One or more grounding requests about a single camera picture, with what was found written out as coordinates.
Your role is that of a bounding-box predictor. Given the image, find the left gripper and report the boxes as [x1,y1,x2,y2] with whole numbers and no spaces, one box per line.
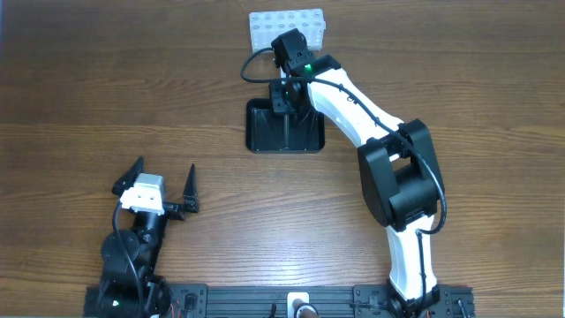
[111,155,200,222]

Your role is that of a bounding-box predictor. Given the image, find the black cable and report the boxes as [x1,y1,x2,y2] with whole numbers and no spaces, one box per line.
[240,46,448,310]
[111,201,147,318]

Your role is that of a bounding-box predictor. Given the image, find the white test tube rack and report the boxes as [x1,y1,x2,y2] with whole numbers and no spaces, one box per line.
[248,8,328,54]

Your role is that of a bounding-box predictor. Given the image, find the black tray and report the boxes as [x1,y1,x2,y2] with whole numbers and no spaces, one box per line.
[245,97,327,155]

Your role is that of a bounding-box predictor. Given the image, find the mounting rail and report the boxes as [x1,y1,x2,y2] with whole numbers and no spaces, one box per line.
[83,284,477,318]

